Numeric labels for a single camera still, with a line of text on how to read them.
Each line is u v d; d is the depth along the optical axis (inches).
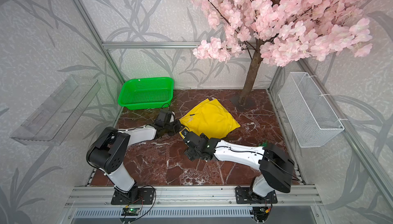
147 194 29.3
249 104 43.7
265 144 35.8
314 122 23.1
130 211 27.8
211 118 40.1
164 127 29.6
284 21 22.0
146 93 47.0
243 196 28.9
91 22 32.7
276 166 16.5
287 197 29.4
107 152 18.7
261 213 28.8
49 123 25.4
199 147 23.9
